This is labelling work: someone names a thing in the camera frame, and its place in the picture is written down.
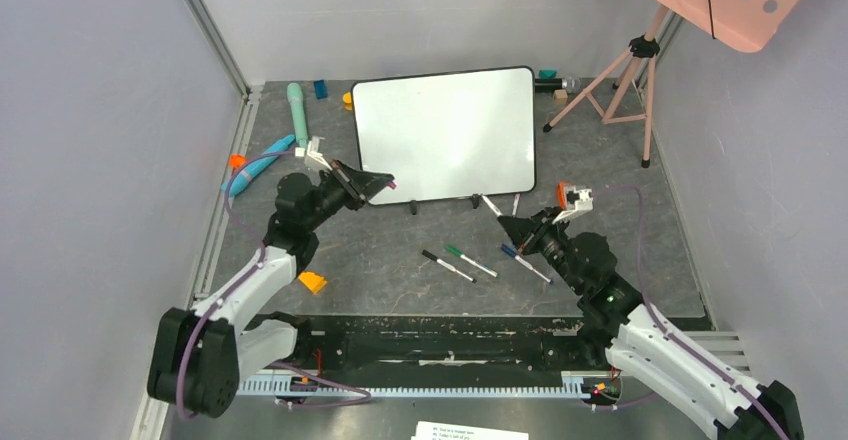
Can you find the white cable duct rail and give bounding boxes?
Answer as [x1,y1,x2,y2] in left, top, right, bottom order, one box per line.
[236,370,620,401]

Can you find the white whiteboard with black frame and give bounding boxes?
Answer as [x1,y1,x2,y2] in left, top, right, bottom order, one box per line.
[350,66,537,206]

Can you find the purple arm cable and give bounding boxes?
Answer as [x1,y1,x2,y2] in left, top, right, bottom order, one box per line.
[582,183,790,440]
[174,148,374,422]

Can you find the orange cup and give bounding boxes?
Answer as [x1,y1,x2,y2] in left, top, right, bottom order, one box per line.
[557,182,572,209]

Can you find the white marker pen body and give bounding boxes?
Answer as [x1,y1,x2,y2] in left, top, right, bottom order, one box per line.
[480,195,503,217]

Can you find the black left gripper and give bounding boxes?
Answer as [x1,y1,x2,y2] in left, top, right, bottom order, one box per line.
[304,158,393,232]

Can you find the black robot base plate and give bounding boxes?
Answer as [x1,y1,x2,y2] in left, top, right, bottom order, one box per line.
[267,312,612,388]

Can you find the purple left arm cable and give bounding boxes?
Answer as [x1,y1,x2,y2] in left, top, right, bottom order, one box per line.
[174,148,374,422]

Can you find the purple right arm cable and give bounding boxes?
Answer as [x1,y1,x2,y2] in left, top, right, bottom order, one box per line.
[582,183,790,440]

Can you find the white paper sheet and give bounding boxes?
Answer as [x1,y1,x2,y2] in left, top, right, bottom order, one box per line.
[410,421,529,440]

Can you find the blue capped marker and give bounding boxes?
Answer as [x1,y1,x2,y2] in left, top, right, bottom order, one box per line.
[500,244,554,284]

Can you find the mint green toy microphone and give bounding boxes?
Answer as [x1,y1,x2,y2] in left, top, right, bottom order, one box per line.
[286,82,310,149]

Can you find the green capped marker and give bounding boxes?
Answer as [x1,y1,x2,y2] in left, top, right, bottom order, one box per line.
[444,245,498,278]

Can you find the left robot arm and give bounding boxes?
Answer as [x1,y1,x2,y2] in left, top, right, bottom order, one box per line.
[147,160,394,420]

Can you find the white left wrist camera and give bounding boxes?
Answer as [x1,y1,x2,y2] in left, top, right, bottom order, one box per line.
[294,136,332,172]

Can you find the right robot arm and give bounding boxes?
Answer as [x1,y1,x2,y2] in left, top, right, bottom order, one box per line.
[497,208,805,439]

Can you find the orange wedge block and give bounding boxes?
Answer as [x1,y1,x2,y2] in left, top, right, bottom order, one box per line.
[298,271,327,295]

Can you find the black capped marker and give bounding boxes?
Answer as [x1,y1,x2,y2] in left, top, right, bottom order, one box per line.
[422,249,477,283]

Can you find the wooden cube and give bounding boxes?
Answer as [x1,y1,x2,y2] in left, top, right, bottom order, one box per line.
[552,89,571,106]

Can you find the blue toy crayon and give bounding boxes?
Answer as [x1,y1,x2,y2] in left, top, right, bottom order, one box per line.
[220,134,295,197]

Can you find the dark blue block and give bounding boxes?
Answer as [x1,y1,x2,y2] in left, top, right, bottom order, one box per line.
[313,80,329,100]

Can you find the black flashlight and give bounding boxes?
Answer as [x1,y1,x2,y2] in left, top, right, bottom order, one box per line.
[534,76,582,94]

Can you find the orange toy piece at left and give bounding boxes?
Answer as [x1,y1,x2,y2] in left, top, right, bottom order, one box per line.
[228,154,248,172]

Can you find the aluminium frame profile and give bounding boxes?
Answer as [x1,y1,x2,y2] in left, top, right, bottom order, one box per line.
[185,0,252,98]

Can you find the teal block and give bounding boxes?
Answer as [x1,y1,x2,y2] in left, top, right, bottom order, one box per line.
[538,69,558,79]

